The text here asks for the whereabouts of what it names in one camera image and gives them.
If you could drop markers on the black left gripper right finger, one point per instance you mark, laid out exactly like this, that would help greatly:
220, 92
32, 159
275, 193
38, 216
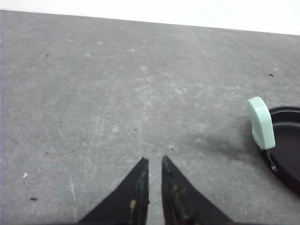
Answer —
183, 204

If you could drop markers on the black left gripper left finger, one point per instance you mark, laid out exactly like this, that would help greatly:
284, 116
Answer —
127, 204

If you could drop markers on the black pan with green handle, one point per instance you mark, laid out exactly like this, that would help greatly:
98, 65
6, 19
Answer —
276, 132

